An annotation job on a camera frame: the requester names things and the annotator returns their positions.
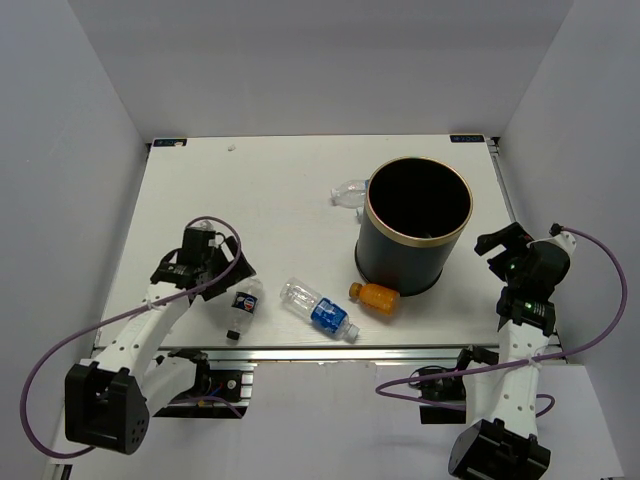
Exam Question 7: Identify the pepsi label plastic bottle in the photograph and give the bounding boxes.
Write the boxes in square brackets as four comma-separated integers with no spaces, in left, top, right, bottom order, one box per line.
[226,277,264,342]

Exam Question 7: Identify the orange plastic bottle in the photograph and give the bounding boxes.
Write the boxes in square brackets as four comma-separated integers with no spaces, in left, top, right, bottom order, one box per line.
[348,282,400,315]

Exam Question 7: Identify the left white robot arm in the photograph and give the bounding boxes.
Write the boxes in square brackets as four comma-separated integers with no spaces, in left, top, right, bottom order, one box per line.
[64,221,256,455]

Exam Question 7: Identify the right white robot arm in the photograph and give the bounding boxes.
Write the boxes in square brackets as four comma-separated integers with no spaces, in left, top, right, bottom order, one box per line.
[448,223,576,479]

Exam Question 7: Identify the dark round bin gold rim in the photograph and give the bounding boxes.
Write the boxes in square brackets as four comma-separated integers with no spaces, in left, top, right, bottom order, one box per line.
[354,157,473,297]

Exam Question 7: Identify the right blue table sticker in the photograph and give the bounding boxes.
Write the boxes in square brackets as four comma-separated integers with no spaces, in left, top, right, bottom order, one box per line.
[449,134,485,143]

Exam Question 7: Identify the blue table sticker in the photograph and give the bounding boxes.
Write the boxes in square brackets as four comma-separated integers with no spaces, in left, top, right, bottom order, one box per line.
[152,138,187,148]
[449,134,485,143]

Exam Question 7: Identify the left blue table sticker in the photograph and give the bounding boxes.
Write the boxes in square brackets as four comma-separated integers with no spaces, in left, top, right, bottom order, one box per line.
[152,138,187,148]

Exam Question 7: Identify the clear bottle white cap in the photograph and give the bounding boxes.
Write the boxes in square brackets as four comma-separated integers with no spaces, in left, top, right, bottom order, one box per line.
[330,179,369,209]

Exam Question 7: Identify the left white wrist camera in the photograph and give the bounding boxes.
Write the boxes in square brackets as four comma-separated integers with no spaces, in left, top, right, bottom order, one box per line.
[191,220,225,248]

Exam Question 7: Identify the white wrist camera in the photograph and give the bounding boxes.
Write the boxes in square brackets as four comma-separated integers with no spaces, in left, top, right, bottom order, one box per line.
[530,223,577,258]
[191,220,225,248]

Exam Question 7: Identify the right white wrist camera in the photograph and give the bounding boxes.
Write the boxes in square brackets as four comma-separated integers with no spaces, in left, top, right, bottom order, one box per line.
[530,223,577,258]

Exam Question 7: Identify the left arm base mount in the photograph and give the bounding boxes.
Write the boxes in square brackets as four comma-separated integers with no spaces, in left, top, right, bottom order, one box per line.
[142,349,254,419]

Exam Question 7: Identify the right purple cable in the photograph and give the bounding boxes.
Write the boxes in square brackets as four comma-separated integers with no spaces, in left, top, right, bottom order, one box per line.
[374,225,629,419]

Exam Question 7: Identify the aluminium front rail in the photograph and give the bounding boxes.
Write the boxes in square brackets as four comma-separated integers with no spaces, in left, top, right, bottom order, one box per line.
[92,343,566,364]

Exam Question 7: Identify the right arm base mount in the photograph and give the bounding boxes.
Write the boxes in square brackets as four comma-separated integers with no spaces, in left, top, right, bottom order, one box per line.
[409,346,499,425]

